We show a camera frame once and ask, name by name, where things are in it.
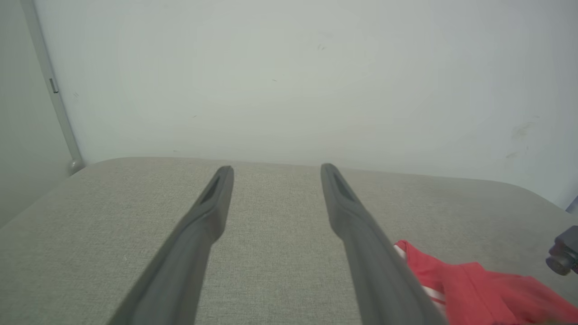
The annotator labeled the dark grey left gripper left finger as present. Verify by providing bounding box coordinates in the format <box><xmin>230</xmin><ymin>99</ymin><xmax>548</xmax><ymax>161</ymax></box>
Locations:
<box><xmin>107</xmin><ymin>165</ymin><xmax>235</xmax><ymax>325</ymax></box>

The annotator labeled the grey vertical wall trim strip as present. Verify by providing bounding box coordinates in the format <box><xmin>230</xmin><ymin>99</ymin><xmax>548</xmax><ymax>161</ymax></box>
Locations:
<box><xmin>20</xmin><ymin>0</ymin><xmax>85</xmax><ymax>176</ymax></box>

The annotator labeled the red and white jersey garment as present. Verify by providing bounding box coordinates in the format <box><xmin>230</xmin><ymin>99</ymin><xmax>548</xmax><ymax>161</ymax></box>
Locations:
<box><xmin>394</xmin><ymin>239</ymin><xmax>578</xmax><ymax>325</ymax></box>

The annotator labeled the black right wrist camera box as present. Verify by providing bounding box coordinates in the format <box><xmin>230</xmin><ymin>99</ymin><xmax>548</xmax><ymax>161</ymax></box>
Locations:
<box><xmin>545</xmin><ymin>225</ymin><xmax>578</xmax><ymax>276</ymax></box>

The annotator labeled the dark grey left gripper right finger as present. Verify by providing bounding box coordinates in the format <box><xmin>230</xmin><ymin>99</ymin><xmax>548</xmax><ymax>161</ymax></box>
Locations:
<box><xmin>320</xmin><ymin>163</ymin><xmax>448</xmax><ymax>325</ymax></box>

